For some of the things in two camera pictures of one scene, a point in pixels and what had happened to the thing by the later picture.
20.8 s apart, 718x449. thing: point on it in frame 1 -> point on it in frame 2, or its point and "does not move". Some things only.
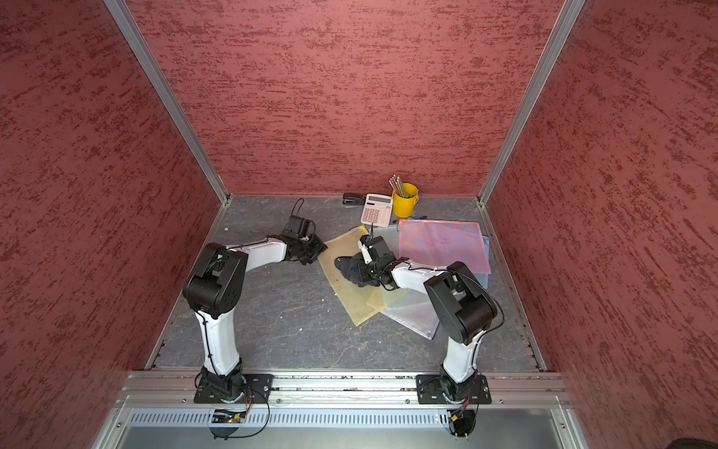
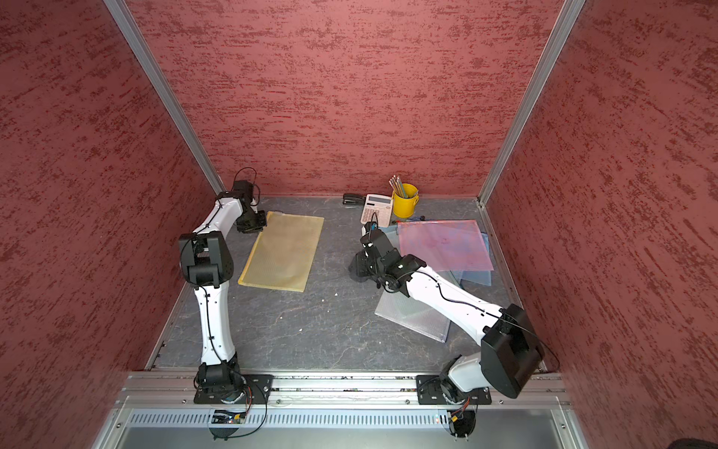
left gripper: x=320 y=247 -> x=258 y=225
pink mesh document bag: x=439 y=243 does not move
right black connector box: x=465 y=424 does not move
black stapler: x=351 y=198 does not move
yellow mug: x=404 y=207 does not move
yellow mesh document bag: x=363 y=302 -> x=283 y=253
